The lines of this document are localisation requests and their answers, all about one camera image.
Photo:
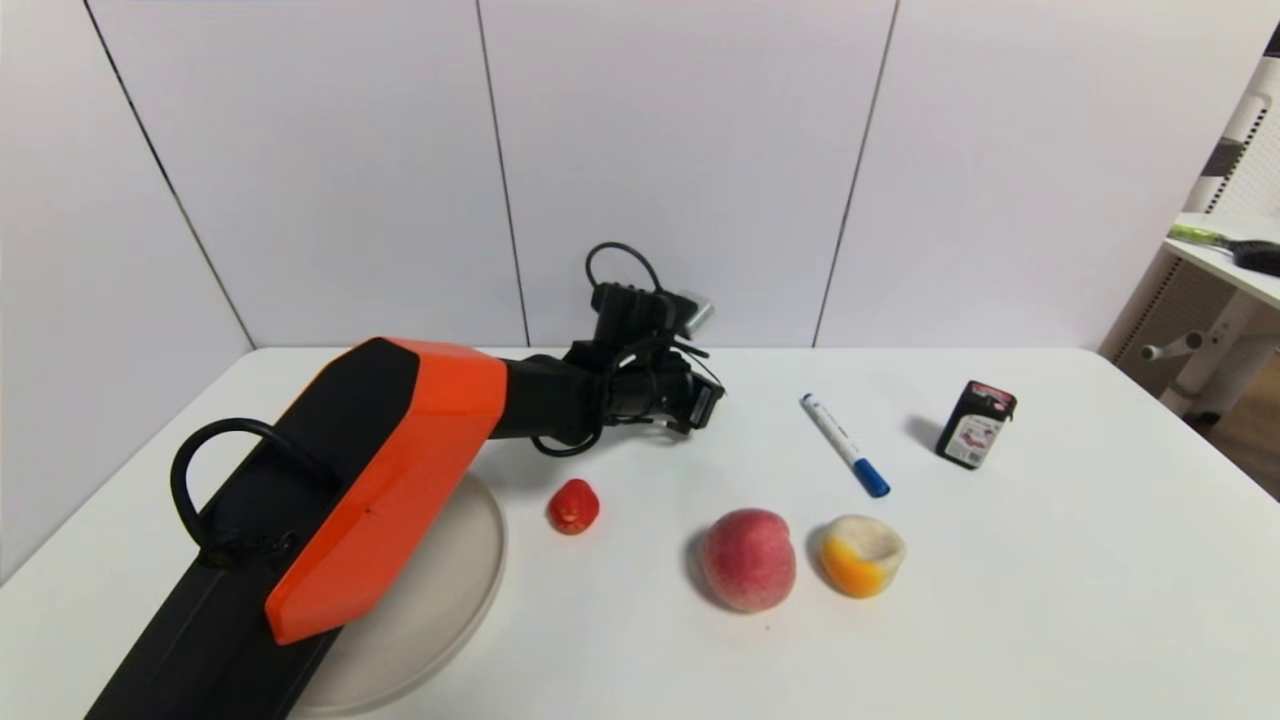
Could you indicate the red strawberry toy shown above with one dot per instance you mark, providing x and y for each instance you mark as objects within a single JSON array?
[{"x": 573, "y": 507}]

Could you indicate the orange white fruit half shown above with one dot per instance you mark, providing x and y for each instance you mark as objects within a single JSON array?
[{"x": 862, "y": 556}]

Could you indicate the black brush head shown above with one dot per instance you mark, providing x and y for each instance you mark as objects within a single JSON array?
[{"x": 1260, "y": 258}]

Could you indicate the white side desk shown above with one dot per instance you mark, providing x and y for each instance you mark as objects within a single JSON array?
[{"x": 1225, "y": 295}]

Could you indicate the white marker with blue cap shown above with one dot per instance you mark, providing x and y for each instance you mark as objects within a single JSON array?
[{"x": 844, "y": 445}]

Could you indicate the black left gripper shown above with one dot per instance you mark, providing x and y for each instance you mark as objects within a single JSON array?
[{"x": 704, "y": 405}]

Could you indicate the beige brown round plate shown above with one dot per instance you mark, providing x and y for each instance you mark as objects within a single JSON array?
[{"x": 440, "y": 600}]

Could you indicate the small black printed box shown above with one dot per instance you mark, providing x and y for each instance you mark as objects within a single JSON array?
[{"x": 975, "y": 426}]

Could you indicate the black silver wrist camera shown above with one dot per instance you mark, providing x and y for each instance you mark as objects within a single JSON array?
[{"x": 640, "y": 310}]

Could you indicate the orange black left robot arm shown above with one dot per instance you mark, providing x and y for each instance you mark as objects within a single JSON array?
[{"x": 380, "y": 470}]

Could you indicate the white perforated panel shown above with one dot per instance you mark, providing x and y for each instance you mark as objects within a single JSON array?
[{"x": 1245, "y": 150}]

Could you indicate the pink red peach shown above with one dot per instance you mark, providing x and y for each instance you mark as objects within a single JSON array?
[{"x": 748, "y": 560}]

